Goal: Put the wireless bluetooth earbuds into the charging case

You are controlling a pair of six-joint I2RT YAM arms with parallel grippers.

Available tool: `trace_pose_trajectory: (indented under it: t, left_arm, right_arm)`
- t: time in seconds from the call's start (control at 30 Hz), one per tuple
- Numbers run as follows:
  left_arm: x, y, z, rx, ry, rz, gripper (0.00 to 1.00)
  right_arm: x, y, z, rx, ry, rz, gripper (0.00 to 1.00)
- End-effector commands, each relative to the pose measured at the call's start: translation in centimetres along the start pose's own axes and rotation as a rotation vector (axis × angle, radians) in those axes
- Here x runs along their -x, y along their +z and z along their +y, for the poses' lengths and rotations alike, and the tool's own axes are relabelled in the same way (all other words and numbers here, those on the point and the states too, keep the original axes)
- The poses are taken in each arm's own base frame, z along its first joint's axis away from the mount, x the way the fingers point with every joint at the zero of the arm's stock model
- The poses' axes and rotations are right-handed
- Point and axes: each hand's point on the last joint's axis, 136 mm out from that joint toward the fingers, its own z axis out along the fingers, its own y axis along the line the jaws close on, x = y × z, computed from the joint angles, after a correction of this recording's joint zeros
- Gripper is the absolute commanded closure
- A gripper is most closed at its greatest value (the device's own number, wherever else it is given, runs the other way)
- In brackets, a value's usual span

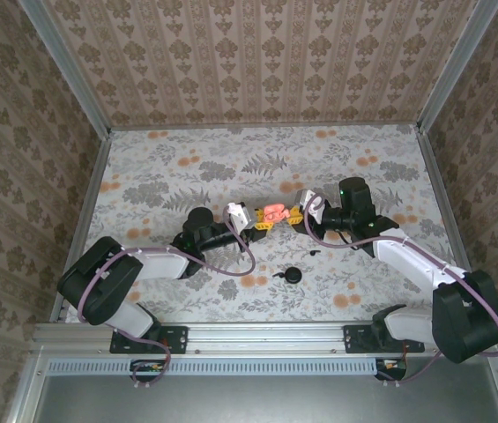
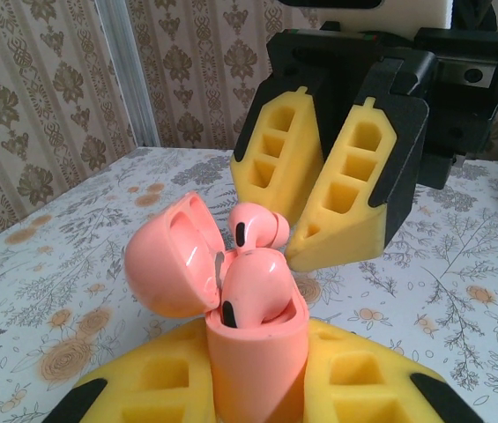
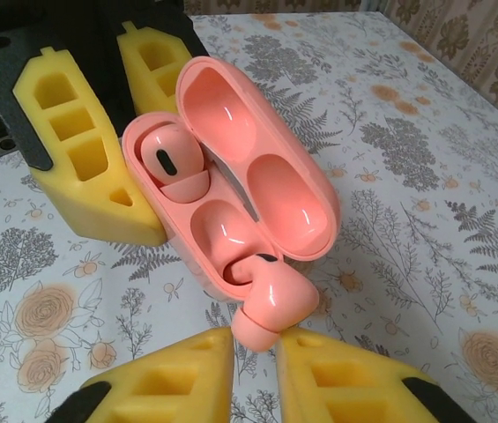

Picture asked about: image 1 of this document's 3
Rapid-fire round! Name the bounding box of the pink earbud charging case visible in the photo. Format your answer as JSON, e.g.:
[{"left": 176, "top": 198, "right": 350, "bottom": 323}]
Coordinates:
[{"left": 262, "top": 203, "right": 292, "bottom": 224}]

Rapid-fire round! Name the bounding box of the floral tablecloth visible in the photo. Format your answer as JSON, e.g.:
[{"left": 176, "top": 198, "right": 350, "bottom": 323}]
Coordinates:
[{"left": 74, "top": 125, "right": 470, "bottom": 325}]

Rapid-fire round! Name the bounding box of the grey metal sheet panel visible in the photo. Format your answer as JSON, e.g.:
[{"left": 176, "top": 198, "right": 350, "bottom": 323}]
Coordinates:
[{"left": 32, "top": 356, "right": 498, "bottom": 423}]

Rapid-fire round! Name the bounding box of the aluminium table side rail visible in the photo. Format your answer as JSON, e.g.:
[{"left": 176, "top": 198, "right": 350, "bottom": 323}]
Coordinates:
[
  {"left": 416, "top": 131, "right": 470, "bottom": 270},
  {"left": 52, "top": 137, "right": 112, "bottom": 325}
]

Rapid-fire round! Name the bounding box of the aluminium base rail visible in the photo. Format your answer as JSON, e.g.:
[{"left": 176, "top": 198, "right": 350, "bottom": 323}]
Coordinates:
[{"left": 32, "top": 321, "right": 498, "bottom": 354}]

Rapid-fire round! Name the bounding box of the grey slotted cable duct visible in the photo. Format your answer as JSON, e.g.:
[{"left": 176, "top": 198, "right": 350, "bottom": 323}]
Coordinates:
[{"left": 48, "top": 357, "right": 380, "bottom": 375}]

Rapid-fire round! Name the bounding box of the black controller board with wires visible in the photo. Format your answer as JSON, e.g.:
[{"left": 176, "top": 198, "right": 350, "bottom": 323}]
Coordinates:
[
  {"left": 375, "top": 357, "right": 408, "bottom": 381},
  {"left": 130, "top": 359, "right": 166, "bottom": 381}
]

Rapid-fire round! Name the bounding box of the aluminium frame post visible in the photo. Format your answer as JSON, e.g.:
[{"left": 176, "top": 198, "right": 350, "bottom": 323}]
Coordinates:
[
  {"left": 17, "top": 0, "right": 113, "bottom": 140},
  {"left": 415, "top": 0, "right": 498, "bottom": 133}
]

